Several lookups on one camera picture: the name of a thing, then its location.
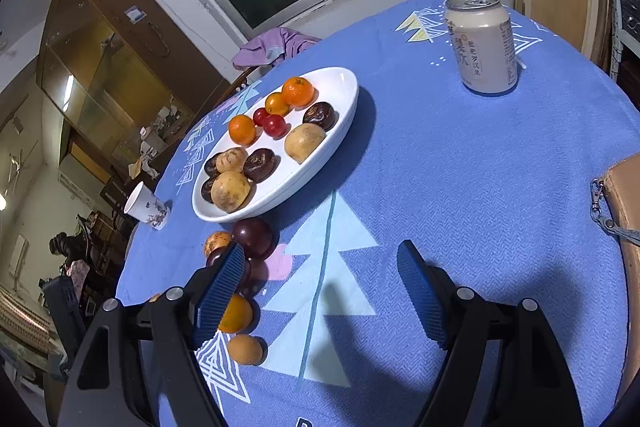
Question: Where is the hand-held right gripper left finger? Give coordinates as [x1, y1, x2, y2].
[55, 241, 247, 427]

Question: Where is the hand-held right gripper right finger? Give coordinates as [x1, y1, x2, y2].
[396, 239, 586, 427]

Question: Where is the round brown fruit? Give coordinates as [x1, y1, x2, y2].
[215, 147, 249, 174]
[210, 171, 252, 214]
[284, 123, 327, 164]

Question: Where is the white oval plate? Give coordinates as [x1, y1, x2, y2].
[191, 67, 360, 223]

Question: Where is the orange mandarin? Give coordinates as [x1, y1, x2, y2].
[228, 115, 258, 146]
[281, 77, 317, 108]
[217, 293, 254, 334]

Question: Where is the dark red plum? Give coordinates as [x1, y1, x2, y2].
[235, 257, 273, 299]
[206, 246, 231, 269]
[231, 217, 277, 260]

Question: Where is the white floral cup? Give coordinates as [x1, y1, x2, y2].
[123, 181, 172, 231]

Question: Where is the blue patterned tablecloth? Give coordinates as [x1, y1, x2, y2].
[115, 0, 631, 427]

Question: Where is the wooden chair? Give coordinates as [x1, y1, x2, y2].
[227, 64, 261, 100]

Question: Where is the beige purse with clasp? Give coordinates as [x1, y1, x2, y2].
[590, 164, 640, 408]

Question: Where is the purple garment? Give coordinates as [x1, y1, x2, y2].
[232, 27, 321, 68]

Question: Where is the wooden glass cabinet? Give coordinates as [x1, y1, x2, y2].
[35, 0, 236, 188]

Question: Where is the white drink can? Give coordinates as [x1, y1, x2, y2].
[444, 0, 518, 96]

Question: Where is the hanging wire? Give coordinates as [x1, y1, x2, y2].
[147, 22, 171, 56]

